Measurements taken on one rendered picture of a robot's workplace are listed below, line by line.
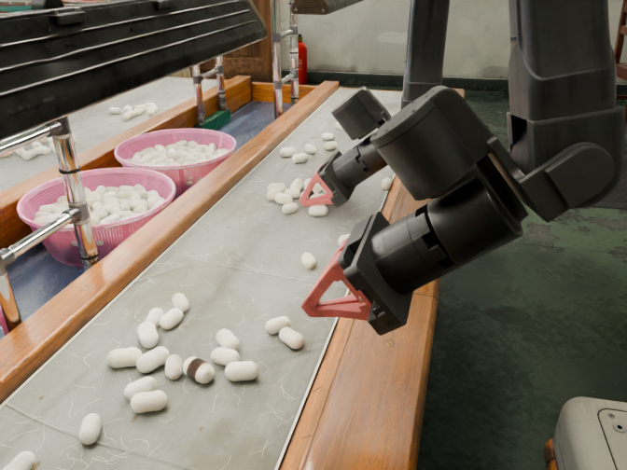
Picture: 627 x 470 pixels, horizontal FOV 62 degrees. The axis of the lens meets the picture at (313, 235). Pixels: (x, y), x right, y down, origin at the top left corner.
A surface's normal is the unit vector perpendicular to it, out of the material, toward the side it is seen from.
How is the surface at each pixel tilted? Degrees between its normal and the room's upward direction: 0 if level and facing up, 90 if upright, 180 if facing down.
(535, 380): 0
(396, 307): 50
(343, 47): 90
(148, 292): 0
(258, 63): 90
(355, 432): 0
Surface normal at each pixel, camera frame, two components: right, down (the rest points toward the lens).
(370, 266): 0.73, -0.47
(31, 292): 0.00, -0.88
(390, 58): -0.20, 0.43
